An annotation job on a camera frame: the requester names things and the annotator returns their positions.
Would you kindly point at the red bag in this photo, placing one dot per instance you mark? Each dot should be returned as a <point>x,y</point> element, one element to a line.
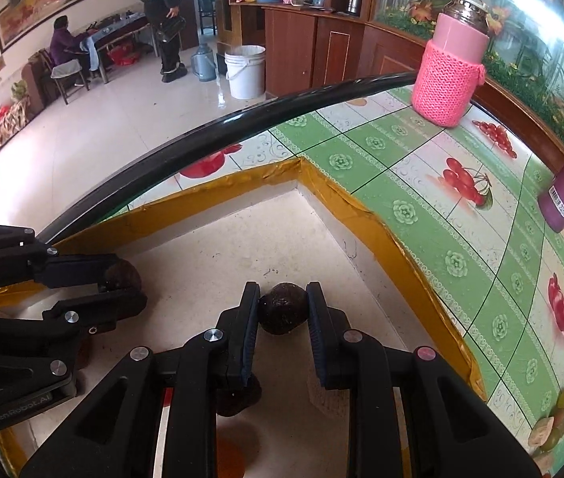
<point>123,55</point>

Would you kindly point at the table with blue cloth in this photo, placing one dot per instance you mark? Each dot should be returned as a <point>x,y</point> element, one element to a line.
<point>112,30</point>

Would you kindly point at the wooden chair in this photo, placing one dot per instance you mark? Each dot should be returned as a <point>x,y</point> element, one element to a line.
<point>63,74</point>

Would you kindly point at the black chair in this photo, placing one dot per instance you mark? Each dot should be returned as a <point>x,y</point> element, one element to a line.
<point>207,10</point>

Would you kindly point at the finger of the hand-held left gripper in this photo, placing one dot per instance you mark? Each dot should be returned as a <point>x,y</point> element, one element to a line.
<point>78,269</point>
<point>107,308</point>

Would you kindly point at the framed wall painting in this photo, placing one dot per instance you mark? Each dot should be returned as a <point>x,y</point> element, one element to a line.
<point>38,5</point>

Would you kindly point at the black handbag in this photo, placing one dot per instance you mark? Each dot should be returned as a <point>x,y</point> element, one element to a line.
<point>170,28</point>

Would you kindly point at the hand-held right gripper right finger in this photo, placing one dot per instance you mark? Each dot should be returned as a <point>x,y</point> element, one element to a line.
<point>318,338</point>

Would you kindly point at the pink knit sleeve bottle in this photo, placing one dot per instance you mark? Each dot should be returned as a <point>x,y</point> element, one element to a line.
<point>449,74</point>

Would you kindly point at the blue water jug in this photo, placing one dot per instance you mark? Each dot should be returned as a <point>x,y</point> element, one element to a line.
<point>204,62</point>

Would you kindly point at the beige cube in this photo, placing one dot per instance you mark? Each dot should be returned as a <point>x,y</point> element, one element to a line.
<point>539,432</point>

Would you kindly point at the patterned sack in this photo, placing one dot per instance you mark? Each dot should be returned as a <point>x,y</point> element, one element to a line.
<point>3,127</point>

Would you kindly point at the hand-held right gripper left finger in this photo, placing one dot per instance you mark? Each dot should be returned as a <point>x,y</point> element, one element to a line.
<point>249,338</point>

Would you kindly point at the yellow box white inside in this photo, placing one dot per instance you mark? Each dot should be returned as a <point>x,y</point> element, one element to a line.
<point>262,229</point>

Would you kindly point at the floral glass panel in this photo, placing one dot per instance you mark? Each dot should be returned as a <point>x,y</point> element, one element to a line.
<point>536,35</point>

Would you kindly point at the white plastic bucket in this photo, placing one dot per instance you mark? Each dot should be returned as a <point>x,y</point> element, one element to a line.
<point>244,72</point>

